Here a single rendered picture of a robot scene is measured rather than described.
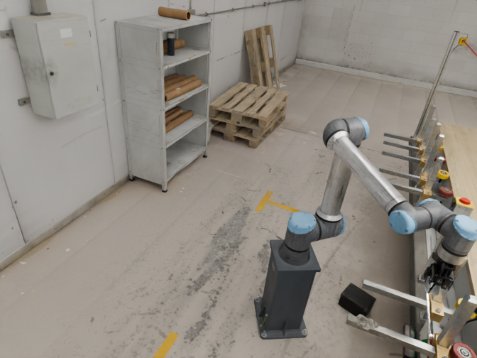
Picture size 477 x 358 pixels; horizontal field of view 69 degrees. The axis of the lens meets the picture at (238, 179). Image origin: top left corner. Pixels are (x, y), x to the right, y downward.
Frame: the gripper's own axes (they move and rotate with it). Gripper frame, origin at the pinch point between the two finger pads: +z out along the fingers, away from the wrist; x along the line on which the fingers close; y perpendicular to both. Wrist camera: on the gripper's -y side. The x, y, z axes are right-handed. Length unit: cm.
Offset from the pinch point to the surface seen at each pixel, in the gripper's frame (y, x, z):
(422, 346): 19.4, 0.7, 11.4
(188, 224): -91, -164, 96
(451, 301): -38, 25, 35
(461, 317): 16.8, 7.4, -6.7
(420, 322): -7.8, 6.1, 27.2
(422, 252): -61, 9, 27
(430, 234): -94, 17, 35
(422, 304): -4.7, 2.2, 13.3
